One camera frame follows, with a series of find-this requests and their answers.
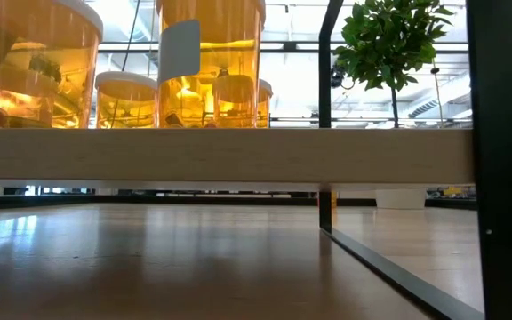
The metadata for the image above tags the black metal shelf frame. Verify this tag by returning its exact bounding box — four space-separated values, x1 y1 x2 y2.
317 0 512 320

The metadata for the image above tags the light wooden shelf board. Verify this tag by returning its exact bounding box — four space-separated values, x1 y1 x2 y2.
0 127 475 192

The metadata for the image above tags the black ceiling spotlight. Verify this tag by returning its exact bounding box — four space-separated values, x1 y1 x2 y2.
330 61 350 89

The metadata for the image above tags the green leafy potted tree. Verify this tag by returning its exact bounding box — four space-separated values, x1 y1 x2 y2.
333 0 456 129

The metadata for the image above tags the white plant pot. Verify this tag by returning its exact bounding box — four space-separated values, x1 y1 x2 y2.
374 188 428 211

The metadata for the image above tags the black hanging cable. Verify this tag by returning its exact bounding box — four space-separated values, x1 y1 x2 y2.
111 0 142 75

